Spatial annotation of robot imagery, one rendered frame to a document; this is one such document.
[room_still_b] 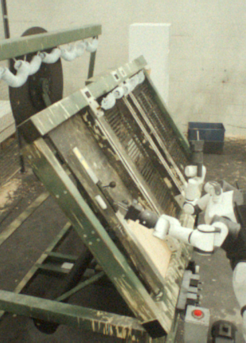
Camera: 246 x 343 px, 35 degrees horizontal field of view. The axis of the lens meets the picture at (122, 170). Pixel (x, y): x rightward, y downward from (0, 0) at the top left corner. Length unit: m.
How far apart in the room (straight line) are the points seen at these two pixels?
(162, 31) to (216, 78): 1.89
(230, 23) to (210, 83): 1.07
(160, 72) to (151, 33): 0.56
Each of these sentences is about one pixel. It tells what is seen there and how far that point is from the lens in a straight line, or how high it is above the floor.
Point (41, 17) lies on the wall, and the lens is 7.92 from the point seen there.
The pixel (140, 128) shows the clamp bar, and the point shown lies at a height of 1.53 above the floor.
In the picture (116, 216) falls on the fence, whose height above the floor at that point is 1.33.
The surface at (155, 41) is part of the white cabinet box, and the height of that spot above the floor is 1.83.
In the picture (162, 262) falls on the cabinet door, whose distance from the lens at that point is 2.49.
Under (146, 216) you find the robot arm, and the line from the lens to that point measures 2.02.
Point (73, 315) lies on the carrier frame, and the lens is 2.37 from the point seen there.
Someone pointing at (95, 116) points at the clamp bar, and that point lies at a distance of 2.39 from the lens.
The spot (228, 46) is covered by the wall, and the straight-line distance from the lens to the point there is 7.47.
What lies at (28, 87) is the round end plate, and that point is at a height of 1.87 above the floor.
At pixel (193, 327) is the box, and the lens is 2.18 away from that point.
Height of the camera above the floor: 2.43
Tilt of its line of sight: 24 degrees down
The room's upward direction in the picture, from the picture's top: straight up
